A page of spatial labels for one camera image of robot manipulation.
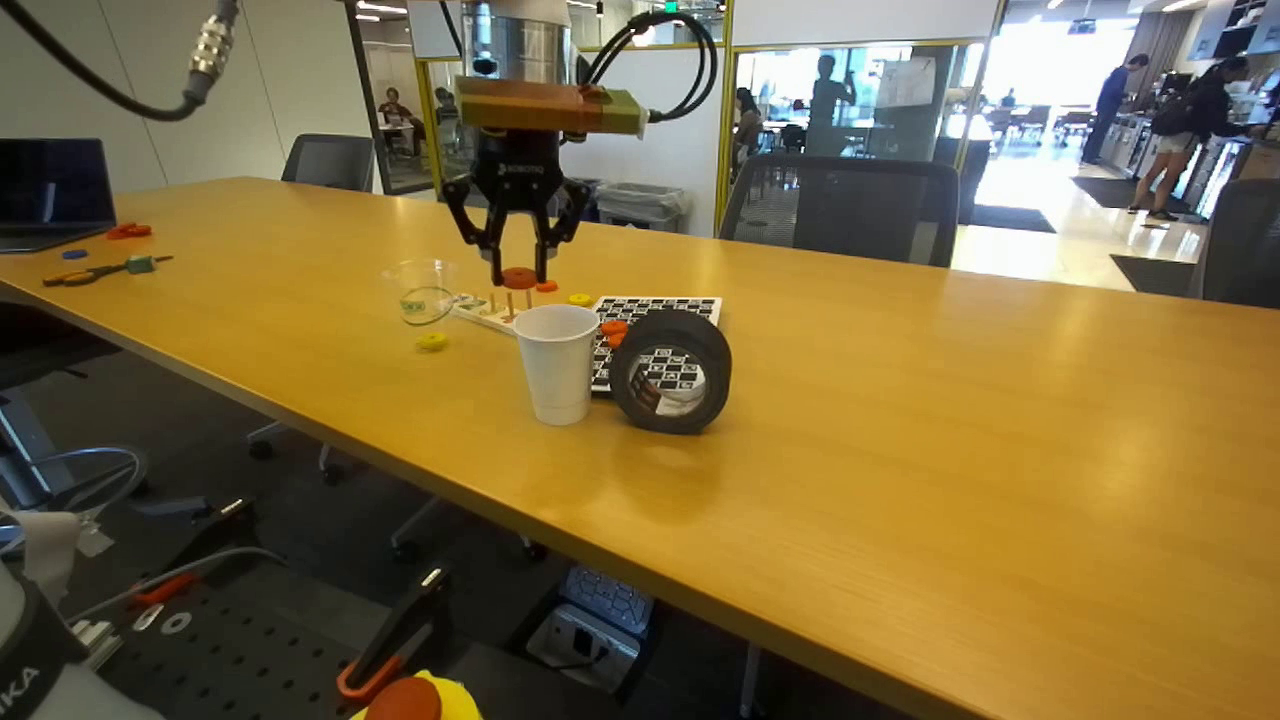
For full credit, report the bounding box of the person behind glass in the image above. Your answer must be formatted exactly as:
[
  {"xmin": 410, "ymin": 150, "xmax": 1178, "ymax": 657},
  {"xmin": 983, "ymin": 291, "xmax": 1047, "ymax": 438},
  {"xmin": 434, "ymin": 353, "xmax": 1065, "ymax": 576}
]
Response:
[{"xmin": 800, "ymin": 53, "xmax": 861, "ymax": 151}]

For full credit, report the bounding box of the black tape roll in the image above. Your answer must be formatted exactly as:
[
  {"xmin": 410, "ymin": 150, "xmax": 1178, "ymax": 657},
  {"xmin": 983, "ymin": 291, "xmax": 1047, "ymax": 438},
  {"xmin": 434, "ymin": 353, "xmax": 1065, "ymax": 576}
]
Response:
[{"xmin": 608, "ymin": 313, "xmax": 737, "ymax": 438}]

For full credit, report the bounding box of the checkered calibration board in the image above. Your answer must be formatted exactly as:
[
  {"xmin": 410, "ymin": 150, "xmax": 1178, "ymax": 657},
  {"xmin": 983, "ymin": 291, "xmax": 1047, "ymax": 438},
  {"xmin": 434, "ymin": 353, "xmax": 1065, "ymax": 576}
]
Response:
[{"xmin": 583, "ymin": 291, "xmax": 727, "ymax": 400}]

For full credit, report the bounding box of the person in black top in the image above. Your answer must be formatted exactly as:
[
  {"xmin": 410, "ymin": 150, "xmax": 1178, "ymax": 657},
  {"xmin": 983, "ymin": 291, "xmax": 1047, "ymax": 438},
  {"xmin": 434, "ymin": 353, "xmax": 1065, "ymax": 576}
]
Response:
[{"xmin": 1126, "ymin": 57, "xmax": 1263, "ymax": 222}]

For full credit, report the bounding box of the white paper cup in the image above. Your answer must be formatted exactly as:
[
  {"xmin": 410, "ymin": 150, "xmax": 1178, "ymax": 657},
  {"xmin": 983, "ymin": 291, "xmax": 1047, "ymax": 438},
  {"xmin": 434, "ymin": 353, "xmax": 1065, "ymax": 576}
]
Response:
[{"xmin": 509, "ymin": 300, "xmax": 608, "ymax": 428}]

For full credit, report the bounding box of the grey floor power box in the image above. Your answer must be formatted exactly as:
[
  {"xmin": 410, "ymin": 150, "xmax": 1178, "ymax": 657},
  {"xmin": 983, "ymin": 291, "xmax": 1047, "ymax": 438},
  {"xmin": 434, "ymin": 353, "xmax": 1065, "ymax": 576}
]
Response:
[{"xmin": 522, "ymin": 570, "xmax": 658, "ymax": 699}]

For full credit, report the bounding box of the black monitor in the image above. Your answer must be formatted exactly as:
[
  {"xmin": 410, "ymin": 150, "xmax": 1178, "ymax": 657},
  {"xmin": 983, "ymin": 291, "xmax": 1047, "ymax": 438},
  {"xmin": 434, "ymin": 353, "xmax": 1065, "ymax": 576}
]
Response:
[{"xmin": 0, "ymin": 136, "xmax": 119, "ymax": 257}]

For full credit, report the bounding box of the dark office chair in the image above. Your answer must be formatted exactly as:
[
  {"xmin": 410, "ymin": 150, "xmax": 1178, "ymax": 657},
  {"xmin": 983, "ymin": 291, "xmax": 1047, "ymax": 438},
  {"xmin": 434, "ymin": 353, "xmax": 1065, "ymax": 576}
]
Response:
[{"xmin": 278, "ymin": 128, "xmax": 381, "ymax": 195}]

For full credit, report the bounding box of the clear plastic cup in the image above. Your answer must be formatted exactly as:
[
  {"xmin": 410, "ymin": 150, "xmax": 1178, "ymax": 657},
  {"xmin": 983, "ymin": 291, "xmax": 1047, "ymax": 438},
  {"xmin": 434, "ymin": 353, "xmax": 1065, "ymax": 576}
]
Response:
[{"xmin": 393, "ymin": 257, "xmax": 459, "ymax": 357}]

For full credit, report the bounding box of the black bar clamp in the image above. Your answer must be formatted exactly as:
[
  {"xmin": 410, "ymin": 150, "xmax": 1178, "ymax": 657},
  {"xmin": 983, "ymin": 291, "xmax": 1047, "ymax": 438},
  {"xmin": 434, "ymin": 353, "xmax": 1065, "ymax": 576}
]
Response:
[{"xmin": 70, "ymin": 491, "xmax": 287, "ymax": 634}]

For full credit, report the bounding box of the yellow red emergency stop button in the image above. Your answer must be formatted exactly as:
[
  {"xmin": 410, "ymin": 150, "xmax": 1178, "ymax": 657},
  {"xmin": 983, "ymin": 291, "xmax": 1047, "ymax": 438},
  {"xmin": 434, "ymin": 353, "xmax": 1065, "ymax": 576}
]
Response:
[{"xmin": 361, "ymin": 669, "xmax": 489, "ymax": 720}]

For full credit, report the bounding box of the dark armchair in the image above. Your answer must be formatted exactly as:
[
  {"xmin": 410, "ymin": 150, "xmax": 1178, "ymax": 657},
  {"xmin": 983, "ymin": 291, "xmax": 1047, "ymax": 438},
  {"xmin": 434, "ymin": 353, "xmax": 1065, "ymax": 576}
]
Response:
[{"xmin": 1198, "ymin": 175, "xmax": 1280, "ymax": 313}]

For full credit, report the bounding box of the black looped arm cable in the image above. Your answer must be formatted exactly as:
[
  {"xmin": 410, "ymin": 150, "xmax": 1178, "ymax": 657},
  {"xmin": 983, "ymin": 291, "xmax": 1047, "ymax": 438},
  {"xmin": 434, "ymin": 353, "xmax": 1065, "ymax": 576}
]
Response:
[{"xmin": 574, "ymin": 9, "xmax": 725, "ymax": 128}]

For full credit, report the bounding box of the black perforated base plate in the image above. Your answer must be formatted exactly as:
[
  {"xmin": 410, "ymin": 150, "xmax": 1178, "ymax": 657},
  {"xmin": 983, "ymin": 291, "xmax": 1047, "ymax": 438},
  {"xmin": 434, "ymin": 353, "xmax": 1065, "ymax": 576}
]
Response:
[{"xmin": 90, "ymin": 585, "xmax": 403, "ymax": 720}]

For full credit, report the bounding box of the black clamp orange handle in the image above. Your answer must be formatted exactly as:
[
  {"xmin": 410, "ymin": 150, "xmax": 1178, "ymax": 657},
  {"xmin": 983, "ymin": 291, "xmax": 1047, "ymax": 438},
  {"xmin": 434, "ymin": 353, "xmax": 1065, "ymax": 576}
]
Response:
[{"xmin": 331, "ymin": 560, "xmax": 457, "ymax": 710}]

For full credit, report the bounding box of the person in blue top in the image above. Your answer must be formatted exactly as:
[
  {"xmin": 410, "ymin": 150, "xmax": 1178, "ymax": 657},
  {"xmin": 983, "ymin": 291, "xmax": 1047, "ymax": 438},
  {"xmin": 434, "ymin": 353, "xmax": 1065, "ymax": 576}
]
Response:
[{"xmin": 1081, "ymin": 53, "xmax": 1150, "ymax": 167}]

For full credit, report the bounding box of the black cable silver connector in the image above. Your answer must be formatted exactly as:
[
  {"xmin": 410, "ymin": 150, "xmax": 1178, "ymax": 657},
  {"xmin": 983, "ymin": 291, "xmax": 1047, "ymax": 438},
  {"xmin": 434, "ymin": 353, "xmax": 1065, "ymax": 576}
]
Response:
[{"xmin": 0, "ymin": 0, "xmax": 248, "ymax": 128}]

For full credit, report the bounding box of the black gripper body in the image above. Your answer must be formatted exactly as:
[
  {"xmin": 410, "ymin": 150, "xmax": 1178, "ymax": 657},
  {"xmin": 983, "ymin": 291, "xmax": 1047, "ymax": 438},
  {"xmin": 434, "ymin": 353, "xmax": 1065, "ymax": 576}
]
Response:
[{"xmin": 466, "ymin": 128, "xmax": 572, "ymax": 224}]

